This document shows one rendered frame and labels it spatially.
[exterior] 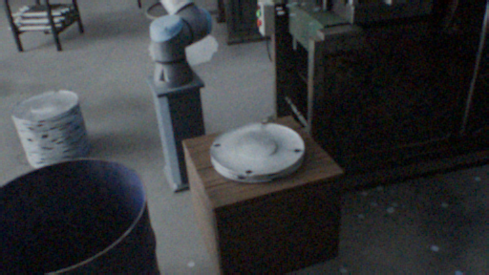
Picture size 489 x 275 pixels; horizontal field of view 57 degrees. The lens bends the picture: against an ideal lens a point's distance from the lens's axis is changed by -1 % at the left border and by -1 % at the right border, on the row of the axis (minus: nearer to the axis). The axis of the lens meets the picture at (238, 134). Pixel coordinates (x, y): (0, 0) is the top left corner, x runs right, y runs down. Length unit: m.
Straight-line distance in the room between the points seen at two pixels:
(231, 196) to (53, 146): 1.10
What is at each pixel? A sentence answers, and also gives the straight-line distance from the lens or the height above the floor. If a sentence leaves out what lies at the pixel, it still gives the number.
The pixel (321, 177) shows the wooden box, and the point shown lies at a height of 0.35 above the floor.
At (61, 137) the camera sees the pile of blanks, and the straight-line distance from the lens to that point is 2.16.
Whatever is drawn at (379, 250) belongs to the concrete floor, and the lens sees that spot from 1.64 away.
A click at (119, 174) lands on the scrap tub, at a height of 0.44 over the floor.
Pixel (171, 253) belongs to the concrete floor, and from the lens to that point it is 1.64.
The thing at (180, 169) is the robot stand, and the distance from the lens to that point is 1.85.
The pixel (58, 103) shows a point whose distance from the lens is 2.22.
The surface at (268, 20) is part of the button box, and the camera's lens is 1.98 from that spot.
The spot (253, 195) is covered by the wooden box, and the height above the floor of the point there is 0.35.
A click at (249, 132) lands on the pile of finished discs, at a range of 1.50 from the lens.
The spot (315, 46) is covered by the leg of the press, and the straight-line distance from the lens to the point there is 1.55.
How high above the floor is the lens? 1.16
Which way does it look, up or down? 31 degrees down
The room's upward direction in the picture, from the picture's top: 4 degrees counter-clockwise
